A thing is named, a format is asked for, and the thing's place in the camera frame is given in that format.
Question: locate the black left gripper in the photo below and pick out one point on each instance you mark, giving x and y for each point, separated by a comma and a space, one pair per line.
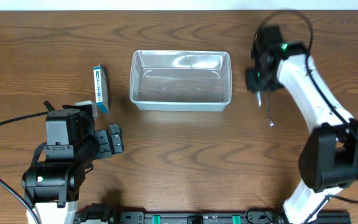
105, 143

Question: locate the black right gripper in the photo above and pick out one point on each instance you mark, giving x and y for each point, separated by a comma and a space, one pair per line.
250, 81

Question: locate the thin metal wrench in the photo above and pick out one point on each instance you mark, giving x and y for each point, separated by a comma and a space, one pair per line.
271, 121

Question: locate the yellow black stubby screwdriver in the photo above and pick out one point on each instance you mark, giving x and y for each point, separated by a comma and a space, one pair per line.
259, 98

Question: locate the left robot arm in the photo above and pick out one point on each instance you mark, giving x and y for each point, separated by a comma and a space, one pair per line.
59, 166

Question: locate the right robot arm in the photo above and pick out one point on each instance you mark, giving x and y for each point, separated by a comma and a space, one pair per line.
328, 162

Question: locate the clear plastic container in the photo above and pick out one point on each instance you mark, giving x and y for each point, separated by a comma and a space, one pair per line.
181, 80

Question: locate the blue white cardboard box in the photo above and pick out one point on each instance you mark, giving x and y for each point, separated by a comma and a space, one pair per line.
101, 89

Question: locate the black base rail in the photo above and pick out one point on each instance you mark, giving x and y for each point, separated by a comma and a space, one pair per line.
197, 217

